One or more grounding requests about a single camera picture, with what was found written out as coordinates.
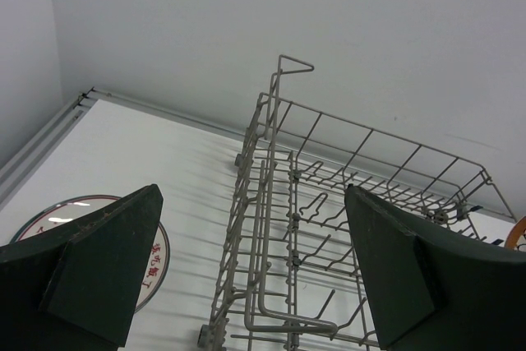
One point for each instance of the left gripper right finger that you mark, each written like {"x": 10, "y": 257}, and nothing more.
{"x": 430, "y": 288}

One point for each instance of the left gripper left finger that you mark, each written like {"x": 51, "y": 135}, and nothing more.
{"x": 75, "y": 287}

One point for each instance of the white plate red characters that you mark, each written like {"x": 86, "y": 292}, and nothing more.
{"x": 73, "y": 208}

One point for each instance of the grey wire dish rack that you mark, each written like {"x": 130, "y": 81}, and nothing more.
{"x": 289, "y": 277}

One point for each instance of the floral plate brown rim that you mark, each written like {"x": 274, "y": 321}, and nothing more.
{"x": 516, "y": 237}

